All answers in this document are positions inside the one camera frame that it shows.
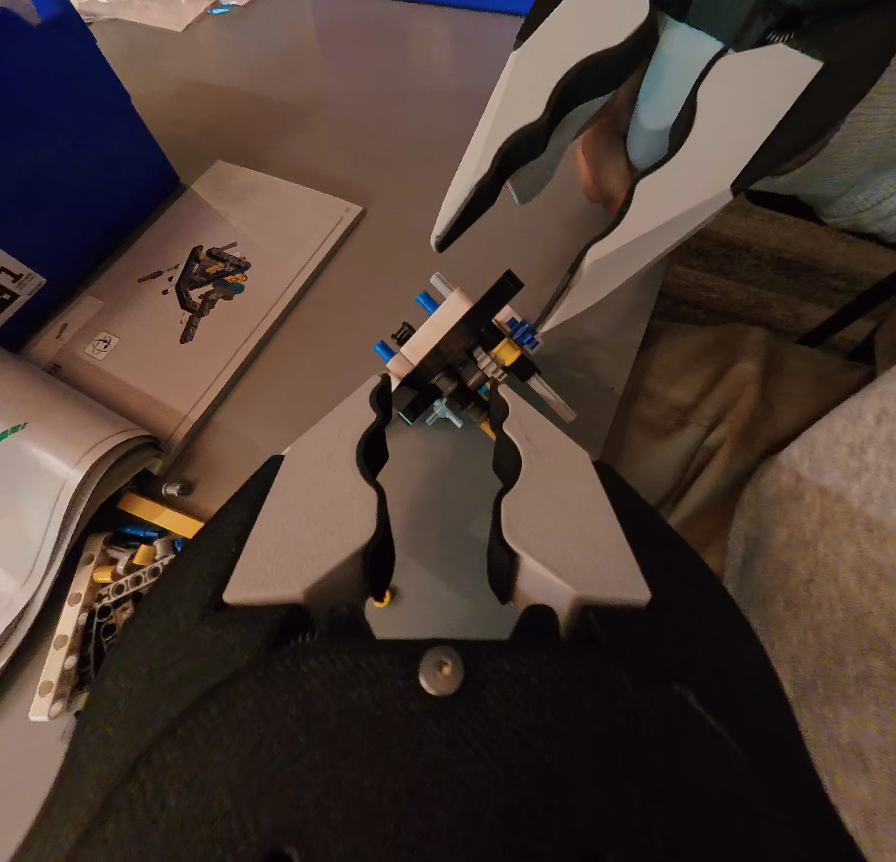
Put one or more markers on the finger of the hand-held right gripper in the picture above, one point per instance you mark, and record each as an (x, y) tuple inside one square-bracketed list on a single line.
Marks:
[(714, 148), (546, 57)]

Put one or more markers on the person's grey sweatshirt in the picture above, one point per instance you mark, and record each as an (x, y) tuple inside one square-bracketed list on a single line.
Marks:
[(826, 596)]

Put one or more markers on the black office chair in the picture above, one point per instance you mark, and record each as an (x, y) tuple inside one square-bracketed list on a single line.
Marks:
[(847, 316)]

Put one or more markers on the small yellow lego bush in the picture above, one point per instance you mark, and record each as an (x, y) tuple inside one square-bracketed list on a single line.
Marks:
[(381, 599)]

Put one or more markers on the pile of loose lego pieces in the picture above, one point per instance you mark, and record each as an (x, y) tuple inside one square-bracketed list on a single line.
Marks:
[(105, 582)]

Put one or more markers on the small grey lego connector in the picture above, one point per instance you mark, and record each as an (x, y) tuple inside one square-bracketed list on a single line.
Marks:
[(175, 490)]

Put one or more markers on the partly built lego assembly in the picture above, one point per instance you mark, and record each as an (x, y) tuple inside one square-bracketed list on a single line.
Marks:
[(437, 327)]

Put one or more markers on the person's tan trousers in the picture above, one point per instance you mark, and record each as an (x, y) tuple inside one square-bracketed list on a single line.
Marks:
[(700, 421)]

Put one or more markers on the long yellow lego beam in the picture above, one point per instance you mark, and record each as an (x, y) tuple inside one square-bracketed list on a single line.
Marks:
[(157, 513)]

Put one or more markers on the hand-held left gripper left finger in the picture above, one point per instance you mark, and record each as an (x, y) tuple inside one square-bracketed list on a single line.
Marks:
[(308, 526)]

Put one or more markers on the grey lego instruction booklet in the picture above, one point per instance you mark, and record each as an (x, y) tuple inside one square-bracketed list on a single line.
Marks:
[(294, 246)]

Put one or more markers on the person's right hand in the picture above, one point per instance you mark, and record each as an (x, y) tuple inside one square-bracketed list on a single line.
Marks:
[(605, 162)]

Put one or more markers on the person's right forearm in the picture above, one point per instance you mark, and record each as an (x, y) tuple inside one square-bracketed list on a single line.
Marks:
[(854, 190)]

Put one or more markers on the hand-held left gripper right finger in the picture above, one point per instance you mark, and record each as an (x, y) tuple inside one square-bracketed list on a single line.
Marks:
[(574, 533)]

